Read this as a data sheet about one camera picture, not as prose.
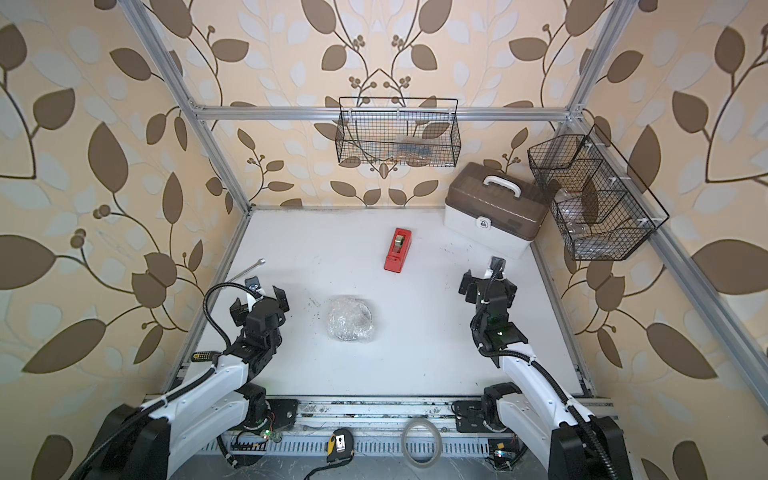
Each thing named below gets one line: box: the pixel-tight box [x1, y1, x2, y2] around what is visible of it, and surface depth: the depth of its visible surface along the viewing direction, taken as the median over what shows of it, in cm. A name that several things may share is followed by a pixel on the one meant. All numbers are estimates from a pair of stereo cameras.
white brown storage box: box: [444, 162, 553, 259], surface depth 99 cm
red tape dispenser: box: [384, 228, 413, 273], surface depth 104 cm
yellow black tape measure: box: [326, 427, 355, 466], surface depth 69 cm
